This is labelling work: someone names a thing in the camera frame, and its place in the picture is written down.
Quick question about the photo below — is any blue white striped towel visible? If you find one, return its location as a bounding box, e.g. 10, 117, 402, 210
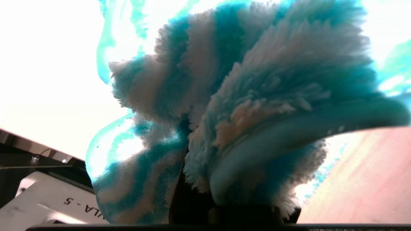
85, 0, 411, 225

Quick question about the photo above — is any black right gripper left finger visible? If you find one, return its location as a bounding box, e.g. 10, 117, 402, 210
169, 160, 210, 225

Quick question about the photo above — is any dark shiny frame bar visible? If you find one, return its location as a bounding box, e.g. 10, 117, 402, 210
0, 128, 94, 208

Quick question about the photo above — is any white labelled robot panel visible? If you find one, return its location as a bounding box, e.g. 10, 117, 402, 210
0, 171, 109, 225

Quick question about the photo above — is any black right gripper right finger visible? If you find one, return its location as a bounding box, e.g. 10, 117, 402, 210
211, 205, 301, 225

